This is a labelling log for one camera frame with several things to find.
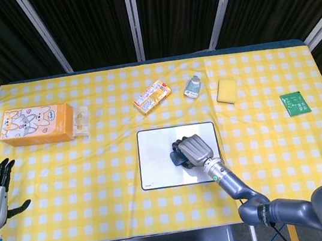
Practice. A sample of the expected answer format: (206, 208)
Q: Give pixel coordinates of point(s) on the orange cartoon tissue pack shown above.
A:
(37, 125)

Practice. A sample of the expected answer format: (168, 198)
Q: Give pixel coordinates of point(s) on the yellow table leg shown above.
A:
(293, 235)

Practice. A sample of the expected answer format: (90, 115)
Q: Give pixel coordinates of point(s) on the green square sachet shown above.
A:
(295, 104)

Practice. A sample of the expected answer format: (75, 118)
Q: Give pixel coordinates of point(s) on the yellow white checked tablecloth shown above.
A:
(99, 196)

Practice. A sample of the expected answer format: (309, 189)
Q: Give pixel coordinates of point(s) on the white mat board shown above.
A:
(158, 160)

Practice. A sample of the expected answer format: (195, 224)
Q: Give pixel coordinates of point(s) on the small green white packet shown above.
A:
(192, 89)

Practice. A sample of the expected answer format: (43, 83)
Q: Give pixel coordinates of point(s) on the blue black rectangular object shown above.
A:
(175, 157)

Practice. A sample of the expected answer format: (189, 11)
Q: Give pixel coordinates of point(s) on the yellow sponge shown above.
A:
(226, 91)

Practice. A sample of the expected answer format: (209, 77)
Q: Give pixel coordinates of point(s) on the white partition post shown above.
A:
(321, 28)
(221, 8)
(133, 21)
(45, 34)

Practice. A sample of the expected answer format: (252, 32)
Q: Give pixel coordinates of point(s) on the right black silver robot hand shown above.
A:
(195, 150)

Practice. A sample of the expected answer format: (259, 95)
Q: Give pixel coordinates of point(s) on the yellow printed snack box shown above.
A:
(152, 97)

